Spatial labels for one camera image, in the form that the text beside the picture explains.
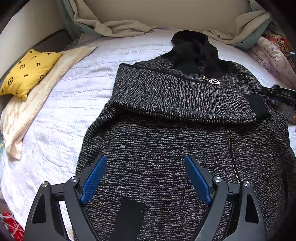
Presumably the black grey knit hooded jacket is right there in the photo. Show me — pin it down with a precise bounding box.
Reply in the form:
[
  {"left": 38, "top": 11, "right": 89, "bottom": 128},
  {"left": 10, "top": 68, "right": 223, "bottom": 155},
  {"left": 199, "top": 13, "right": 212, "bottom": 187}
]
[{"left": 76, "top": 31, "right": 295, "bottom": 240}]

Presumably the red floral fabric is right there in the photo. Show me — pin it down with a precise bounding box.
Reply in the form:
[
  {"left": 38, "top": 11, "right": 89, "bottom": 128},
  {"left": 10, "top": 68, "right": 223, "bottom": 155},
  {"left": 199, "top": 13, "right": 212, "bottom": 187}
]
[{"left": 1, "top": 212, "right": 25, "bottom": 241}]

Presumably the purple floral folded duvet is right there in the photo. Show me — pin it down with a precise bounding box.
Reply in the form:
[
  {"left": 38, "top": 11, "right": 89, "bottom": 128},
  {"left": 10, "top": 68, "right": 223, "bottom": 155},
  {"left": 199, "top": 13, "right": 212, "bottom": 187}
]
[{"left": 248, "top": 36, "right": 295, "bottom": 89}]

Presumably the red orange patterned blanket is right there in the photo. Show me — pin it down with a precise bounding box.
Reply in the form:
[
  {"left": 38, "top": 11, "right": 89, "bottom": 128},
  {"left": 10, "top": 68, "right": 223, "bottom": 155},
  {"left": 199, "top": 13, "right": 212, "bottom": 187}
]
[{"left": 265, "top": 34, "right": 295, "bottom": 68}]

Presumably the white dotted bed quilt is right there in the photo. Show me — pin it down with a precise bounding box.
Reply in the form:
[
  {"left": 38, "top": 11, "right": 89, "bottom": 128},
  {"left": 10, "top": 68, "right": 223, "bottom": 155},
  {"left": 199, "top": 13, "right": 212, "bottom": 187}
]
[{"left": 0, "top": 29, "right": 296, "bottom": 235}]

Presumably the beige curtain right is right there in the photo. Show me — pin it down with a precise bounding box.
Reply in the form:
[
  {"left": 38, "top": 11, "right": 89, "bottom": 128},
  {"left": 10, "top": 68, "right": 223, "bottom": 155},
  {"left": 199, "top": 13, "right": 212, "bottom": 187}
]
[{"left": 203, "top": 10, "right": 272, "bottom": 50}]

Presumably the beige curtain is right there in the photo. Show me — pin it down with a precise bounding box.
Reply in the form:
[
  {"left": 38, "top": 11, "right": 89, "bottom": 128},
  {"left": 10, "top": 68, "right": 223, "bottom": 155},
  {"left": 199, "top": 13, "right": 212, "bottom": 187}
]
[
  {"left": 203, "top": 10, "right": 272, "bottom": 50},
  {"left": 56, "top": 0, "right": 155, "bottom": 40}
]

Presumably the cream folded blanket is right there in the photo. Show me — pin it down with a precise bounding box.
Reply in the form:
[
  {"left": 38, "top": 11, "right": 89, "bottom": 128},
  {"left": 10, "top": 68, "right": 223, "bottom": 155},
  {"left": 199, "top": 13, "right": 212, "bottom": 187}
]
[{"left": 1, "top": 47, "right": 95, "bottom": 160}]

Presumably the yellow patterned pillow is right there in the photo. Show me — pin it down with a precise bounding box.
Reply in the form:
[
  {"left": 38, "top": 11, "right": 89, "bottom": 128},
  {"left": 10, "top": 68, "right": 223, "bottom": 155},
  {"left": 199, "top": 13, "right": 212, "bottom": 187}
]
[{"left": 1, "top": 49, "right": 62, "bottom": 101}]

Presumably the beige curtain left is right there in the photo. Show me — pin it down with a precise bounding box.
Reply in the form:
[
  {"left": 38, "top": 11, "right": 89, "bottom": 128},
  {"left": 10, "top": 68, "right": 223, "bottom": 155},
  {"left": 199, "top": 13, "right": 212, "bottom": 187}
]
[{"left": 56, "top": 0, "right": 155, "bottom": 40}]

